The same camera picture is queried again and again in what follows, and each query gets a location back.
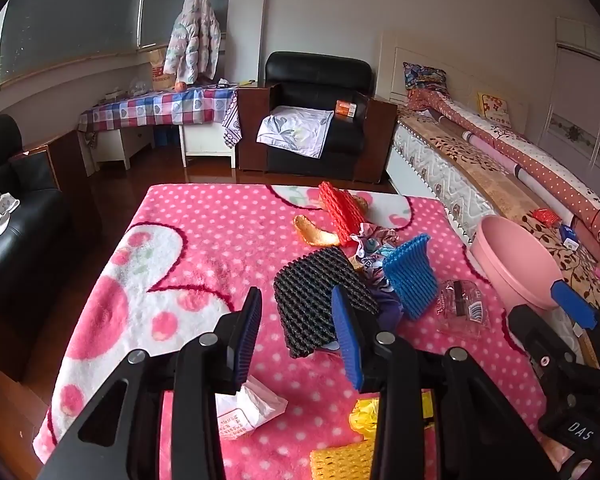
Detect yellow foam net sleeve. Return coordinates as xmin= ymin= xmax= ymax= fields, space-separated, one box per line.
xmin=310 ymin=440 xmax=374 ymax=480

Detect yellow plastic wrapper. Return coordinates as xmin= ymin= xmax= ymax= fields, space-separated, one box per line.
xmin=349 ymin=389 xmax=434 ymax=440

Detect pink polka dot blanket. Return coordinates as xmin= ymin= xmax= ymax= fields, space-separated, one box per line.
xmin=32 ymin=182 xmax=549 ymax=480

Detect yellow flower cushion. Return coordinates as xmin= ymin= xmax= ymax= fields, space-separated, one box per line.
xmin=478 ymin=92 xmax=513 ymax=128

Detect blue white tissue pack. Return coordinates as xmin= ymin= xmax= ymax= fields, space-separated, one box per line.
xmin=558 ymin=224 xmax=580 ymax=252

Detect hanging pastel puffer jacket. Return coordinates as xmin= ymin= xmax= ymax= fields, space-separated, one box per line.
xmin=163 ymin=0 xmax=222 ymax=84

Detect pink plastic trash bucket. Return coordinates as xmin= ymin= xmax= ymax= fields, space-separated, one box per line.
xmin=469 ymin=216 xmax=562 ymax=313

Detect white floral pillow case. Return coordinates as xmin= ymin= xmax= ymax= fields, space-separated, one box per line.
xmin=257 ymin=106 xmax=334 ymax=159

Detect colourful snack wrapper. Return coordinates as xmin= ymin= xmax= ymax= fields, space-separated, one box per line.
xmin=350 ymin=222 xmax=403 ymax=332

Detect small orange box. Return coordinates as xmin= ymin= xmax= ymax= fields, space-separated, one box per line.
xmin=335 ymin=100 xmax=358 ymax=118

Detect colourful cartoon pillow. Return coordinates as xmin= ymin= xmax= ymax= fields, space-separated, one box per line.
xmin=403 ymin=62 xmax=449 ymax=96

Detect black sofa at left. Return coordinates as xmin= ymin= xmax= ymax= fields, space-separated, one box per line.
xmin=0 ymin=114 xmax=82 ymax=382

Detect blue foam net sleeve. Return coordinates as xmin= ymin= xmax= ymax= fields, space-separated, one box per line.
xmin=382 ymin=234 xmax=438 ymax=321

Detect orange peel far piece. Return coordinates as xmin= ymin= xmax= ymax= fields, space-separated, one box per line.
xmin=292 ymin=214 xmax=340 ymax=247

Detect red snack bag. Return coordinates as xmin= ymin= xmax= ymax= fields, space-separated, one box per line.
xmin=531 ymin=208 xmax=562 ymax=229

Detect red foam net sleeve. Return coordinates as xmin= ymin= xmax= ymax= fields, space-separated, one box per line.
xmin=318 ymin=181 xmax=365 ymax=247

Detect black leather armchair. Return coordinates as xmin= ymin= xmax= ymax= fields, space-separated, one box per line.
xmin=237 ymin=51 xmax=398 ymax=184

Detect white wardrobe with floral band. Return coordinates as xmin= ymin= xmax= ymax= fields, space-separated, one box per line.
xmin=539 ymin=18 xmax=600 ymax=182

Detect walnut left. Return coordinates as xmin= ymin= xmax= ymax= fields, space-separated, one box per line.
xmin=352 ymin=195 xmax=368 ymax=214

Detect white pink tissue packet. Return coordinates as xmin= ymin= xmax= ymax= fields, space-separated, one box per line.
xmin=215 ymin=376 xmax=288 ymax=441

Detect pink rolled bolster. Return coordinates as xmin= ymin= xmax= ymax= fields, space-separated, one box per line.
xmin=427 ymin=108 xmax=574 ymax=226

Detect black foam net sleeve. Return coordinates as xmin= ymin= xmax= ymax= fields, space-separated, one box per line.
xmin=273 ymin=247 xmax=379 ymax=359

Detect clear plastic wrapper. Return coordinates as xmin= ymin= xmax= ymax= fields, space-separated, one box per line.
xmin=434 ymin=280 xmax=490 ymax=339

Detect checkered cloth side table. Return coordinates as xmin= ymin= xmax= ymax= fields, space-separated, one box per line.
xmin=78 ymin=84 xmax=237 ymax=167

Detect bed with brown leaf cover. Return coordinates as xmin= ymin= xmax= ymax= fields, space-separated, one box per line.
xmin=386 ymin=106 xmax=600 ymax=308

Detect red white polka dot quilt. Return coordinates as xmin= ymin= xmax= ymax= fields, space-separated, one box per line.
xmin=406 ymin=89 xmax=600 ymax=243

